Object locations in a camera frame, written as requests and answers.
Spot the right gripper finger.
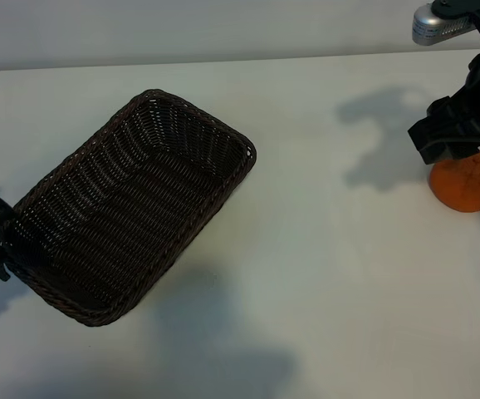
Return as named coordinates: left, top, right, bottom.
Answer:
left=446, top=139, right=480, bottom=162
left=407, top=113, right=466, bottom=167

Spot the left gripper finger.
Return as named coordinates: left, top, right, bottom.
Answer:
left=2, top=219, right=22, bottom=267

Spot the orange fruit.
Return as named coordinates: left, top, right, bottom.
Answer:
left=429, top=150, right=480, bottom=214

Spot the dark brown woven basket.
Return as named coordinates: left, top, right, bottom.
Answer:
left=1, top=88, right=257, bottom=328

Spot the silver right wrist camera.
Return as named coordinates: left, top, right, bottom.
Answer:
left=412, top=4, right=476, bottom=44

